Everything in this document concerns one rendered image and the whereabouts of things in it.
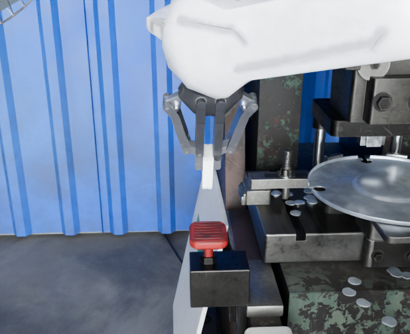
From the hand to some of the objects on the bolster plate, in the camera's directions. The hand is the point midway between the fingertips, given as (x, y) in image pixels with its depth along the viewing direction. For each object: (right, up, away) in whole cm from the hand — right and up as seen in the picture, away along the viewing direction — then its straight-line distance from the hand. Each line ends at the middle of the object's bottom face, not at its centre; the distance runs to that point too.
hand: (207, 166), depth 80 cm
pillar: (+40, -1, +34) cm, 52 cm away
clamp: (+15, -6, +28) cm, 32 cm away
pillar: (+24, -1, +33) cm, 41 cm away
